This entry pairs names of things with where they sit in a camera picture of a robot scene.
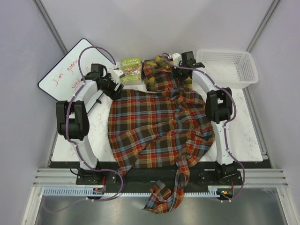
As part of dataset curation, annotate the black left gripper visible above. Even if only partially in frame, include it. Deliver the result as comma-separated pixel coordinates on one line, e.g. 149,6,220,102
99,73,124,101

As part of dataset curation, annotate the red brown plaid shirt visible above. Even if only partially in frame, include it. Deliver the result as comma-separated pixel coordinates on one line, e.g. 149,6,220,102
107,64,216,214

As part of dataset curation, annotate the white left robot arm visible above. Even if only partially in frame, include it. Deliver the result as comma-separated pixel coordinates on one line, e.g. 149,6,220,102
56,63,125,184

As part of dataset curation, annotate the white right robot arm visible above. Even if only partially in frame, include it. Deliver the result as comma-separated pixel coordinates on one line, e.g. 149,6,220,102
167,51,237,185

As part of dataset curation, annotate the folded yellow plaid shirt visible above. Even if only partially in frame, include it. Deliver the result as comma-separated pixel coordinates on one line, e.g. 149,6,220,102
142,56,193,92

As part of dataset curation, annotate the green treehouse book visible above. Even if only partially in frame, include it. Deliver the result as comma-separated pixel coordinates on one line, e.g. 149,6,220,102
120,57,142,85

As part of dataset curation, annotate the white dry-erase board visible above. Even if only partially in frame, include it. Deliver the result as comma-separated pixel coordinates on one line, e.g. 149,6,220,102
38,38,113,101

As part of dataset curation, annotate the white plastic basket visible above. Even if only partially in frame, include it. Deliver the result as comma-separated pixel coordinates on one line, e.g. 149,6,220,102
196,49,259,89

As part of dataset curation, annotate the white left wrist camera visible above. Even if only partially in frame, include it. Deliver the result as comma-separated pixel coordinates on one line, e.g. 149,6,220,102
111,69,125,83

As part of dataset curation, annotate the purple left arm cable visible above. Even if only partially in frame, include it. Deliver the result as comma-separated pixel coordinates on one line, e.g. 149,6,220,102
43,46,125,214

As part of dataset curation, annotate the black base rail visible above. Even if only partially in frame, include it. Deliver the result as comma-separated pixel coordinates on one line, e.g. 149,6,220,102
76,162,242,194

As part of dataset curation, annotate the white slotted cable duct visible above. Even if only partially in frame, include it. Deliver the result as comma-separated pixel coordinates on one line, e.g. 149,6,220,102
43,186,222,197

